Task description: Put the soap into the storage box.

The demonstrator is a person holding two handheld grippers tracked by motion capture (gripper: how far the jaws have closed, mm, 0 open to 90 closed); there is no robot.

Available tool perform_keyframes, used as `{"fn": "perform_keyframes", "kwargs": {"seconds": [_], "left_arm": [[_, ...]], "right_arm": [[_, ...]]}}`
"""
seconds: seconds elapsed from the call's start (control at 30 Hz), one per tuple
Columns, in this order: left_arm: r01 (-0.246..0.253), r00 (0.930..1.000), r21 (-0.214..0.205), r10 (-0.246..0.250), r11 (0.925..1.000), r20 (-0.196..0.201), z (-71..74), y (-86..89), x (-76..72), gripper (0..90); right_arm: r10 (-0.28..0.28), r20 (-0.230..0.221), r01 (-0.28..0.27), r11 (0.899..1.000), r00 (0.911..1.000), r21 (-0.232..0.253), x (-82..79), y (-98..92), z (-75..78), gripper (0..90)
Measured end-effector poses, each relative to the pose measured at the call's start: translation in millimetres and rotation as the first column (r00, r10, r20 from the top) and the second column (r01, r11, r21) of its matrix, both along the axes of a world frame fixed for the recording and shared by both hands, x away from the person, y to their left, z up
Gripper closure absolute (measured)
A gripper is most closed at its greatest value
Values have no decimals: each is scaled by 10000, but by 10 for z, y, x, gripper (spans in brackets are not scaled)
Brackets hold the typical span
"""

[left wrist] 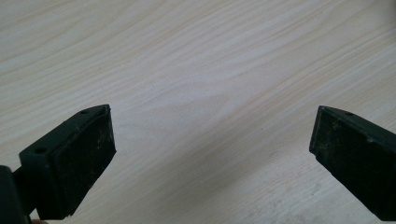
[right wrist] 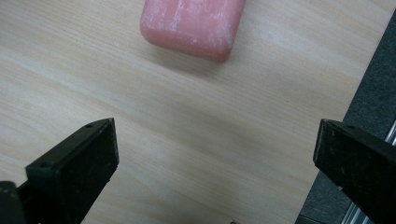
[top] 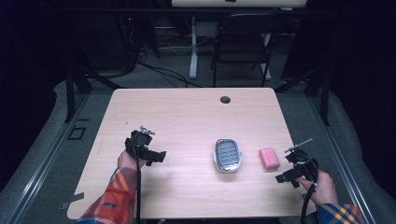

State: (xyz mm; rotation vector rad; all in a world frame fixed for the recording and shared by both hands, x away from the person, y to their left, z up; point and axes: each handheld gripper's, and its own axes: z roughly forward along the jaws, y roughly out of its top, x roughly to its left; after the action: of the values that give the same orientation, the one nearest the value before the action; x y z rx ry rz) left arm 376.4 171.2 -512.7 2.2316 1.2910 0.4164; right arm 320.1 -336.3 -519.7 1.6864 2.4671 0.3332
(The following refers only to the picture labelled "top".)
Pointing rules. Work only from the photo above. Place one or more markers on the grey tape strip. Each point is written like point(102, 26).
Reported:
point(74, 199)

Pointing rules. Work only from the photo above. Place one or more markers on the person's left hand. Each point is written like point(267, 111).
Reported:
point(127, 161)

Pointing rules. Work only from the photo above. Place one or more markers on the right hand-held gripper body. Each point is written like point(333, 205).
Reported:
point(301, 163)

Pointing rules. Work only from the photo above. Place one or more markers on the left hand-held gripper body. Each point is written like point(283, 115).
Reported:
point(140, 140)

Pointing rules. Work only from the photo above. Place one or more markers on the white desk leg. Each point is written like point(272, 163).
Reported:
point(194, 53)

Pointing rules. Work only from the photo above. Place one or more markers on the grey oval soap dish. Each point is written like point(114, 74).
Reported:
point(227, 155)

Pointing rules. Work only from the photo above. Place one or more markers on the black table grommet hole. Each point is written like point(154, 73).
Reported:
point(225, 100)

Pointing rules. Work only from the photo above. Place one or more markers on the aluminium floor rail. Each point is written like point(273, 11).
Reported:
point(40, 168)
point(345, 168)

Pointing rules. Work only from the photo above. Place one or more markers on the black folding chair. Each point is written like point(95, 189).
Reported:
point(243, 46)

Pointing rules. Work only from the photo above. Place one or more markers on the black metal frame stand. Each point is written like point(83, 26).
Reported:
point(325, 99)
point(71, 93)

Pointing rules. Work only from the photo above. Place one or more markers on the short black tape strip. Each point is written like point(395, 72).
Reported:
point(83, 119)

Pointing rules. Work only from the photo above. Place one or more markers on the person's right hand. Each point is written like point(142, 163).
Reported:
point(322, 189)

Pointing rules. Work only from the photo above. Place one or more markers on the pink soap bar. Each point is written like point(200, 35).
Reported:
point(269, 158)

